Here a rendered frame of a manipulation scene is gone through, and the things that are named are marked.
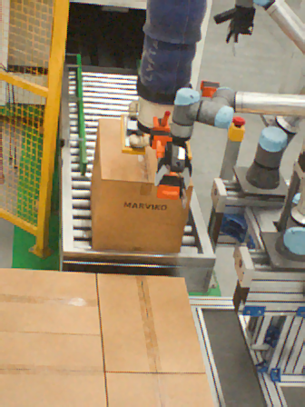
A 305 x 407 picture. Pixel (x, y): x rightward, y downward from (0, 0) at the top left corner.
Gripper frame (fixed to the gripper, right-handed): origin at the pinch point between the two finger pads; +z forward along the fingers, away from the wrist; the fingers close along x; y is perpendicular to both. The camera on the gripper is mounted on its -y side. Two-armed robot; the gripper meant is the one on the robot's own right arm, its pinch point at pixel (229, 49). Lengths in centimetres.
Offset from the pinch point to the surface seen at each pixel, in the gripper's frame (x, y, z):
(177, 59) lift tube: -20.6, -25.8, -0.8
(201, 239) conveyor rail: -9, 4, 93
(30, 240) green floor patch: 64, -77, 152
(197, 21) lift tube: -18.3, -20.1, -16.5
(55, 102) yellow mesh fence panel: 51, -69, 55
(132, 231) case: -19, -32, 83
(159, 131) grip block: -32, -30, 26
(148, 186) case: -19, -28, 59
